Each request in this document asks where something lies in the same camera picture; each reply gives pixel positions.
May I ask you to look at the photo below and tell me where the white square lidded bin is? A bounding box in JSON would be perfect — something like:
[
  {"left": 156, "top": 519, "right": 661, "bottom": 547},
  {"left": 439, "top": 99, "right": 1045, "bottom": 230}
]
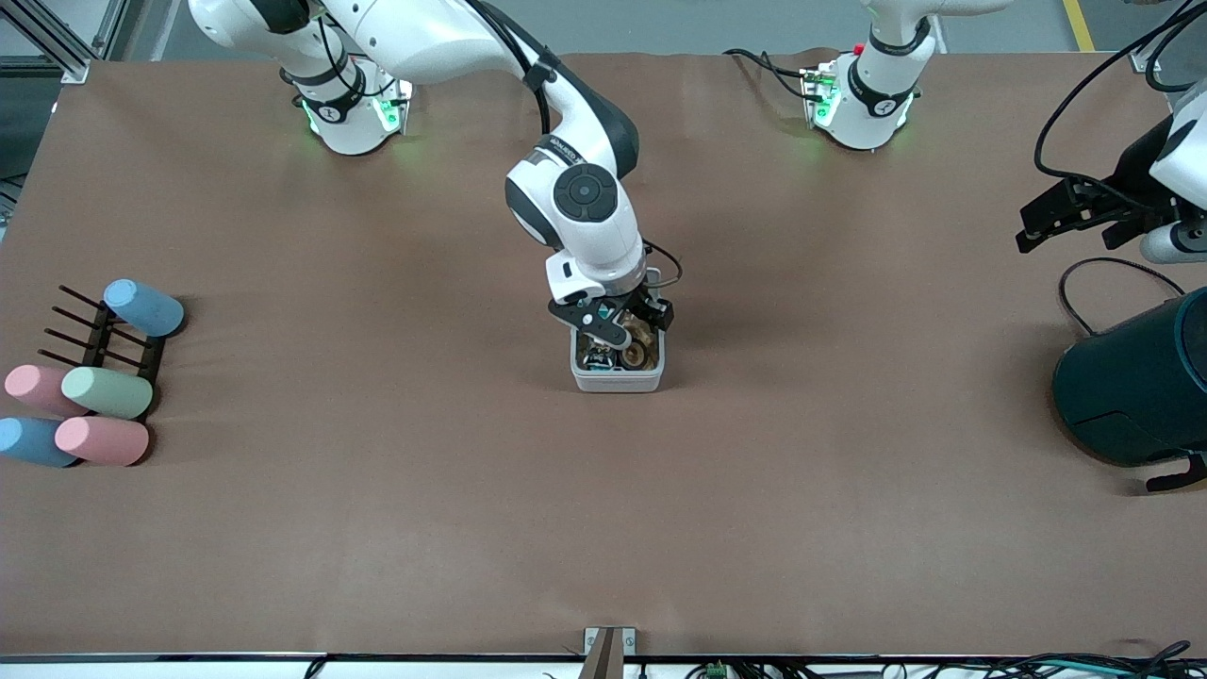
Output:
[{"left": 570, "top": 321, "right": 667, "bottom": 393}]

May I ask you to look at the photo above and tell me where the dark teal round appliance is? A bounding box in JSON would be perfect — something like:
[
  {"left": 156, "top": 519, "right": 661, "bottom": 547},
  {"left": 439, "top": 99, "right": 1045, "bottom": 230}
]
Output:
[{"left": 1052, "top": 286, "right": 1207, "bottom": 469}]

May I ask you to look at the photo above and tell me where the brown paper table cover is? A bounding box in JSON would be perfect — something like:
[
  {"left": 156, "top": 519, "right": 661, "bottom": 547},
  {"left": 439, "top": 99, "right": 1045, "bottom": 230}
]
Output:
[{"left": 0, "top": 47, "right": 1207, "bottom": 659}]

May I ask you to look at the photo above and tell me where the black curved hook piece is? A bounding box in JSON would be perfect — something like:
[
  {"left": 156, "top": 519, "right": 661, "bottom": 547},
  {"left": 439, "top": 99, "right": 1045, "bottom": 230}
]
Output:
[{"left": 1145, "top": 452, "right": 1207, "bottom": 494}]

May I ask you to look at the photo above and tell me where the blue plastic cup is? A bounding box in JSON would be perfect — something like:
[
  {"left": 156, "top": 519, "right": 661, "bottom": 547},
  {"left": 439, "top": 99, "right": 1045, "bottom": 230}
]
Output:
[
  {"left": 103, "top": 278, "right": 187, "bottom": 339},
  {"left": 0, "top": 417, "right": 82, "bottom": 470}
]

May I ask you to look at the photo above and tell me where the green plastic cup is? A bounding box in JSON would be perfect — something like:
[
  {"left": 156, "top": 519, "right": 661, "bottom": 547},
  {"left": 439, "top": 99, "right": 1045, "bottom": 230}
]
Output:
[{"left": 60, "top": 366, "right": 155, "bottom": 422}]

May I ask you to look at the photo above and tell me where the black peg cup rack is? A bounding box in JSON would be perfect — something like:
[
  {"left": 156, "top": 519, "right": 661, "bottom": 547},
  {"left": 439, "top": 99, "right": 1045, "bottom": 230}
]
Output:
[{"left": 38, "top": 284, "right": 169, "bottom": 422}]

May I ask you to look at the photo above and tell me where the pink plastic cup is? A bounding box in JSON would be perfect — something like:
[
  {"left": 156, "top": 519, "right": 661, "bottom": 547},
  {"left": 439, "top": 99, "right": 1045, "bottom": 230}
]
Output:
[
  {"left": 54, "top": 416, "right": 151, "bottom": 468},
  {"left": 4, "top": 364, "right": 91, "bottom": 418}
]

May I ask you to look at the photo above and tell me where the black appliance power cable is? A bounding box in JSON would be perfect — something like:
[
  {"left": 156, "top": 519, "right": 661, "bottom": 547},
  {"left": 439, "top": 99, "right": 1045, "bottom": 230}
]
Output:
[{"left": 1057, "top": 257, "right": 1187, "bottom": 339}]

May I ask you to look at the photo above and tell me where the metal corner bracket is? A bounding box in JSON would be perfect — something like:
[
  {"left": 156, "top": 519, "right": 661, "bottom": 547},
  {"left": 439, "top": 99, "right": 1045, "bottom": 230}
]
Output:
[{"left": 1130, "top": 42, "right": 1182, "bottom": 76}]

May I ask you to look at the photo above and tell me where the black left arm base cable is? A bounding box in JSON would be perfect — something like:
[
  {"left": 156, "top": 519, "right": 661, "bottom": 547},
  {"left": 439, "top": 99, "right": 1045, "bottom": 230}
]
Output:
[{"left": 723, "top": 47, "right": 818, "bottom": 101}]

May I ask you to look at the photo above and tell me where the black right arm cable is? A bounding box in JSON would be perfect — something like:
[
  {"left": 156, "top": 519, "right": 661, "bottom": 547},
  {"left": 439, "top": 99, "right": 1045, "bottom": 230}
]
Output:
[{"left": 465, "top": 0, "right": 684, "bottom": 290}]

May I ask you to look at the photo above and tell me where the metal table edge bracket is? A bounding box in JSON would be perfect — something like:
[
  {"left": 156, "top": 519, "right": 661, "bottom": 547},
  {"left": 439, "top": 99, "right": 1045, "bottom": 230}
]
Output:
[{"left": 582, "top": 626, "right": 637, "bottom": 679}]

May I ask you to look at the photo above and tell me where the black cable bundle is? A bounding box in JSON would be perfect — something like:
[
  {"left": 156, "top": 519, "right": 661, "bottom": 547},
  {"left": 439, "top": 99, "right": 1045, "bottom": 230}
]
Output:
[{"left": 976, "top": 641, "right": 1207, "bottom": 679}]

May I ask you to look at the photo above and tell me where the aluminium frame profile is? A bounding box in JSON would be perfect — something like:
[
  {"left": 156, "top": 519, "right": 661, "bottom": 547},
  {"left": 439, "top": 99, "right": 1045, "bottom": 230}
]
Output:
[{"left": 0, "top": 0, "right": 130, "bottom": 86}]

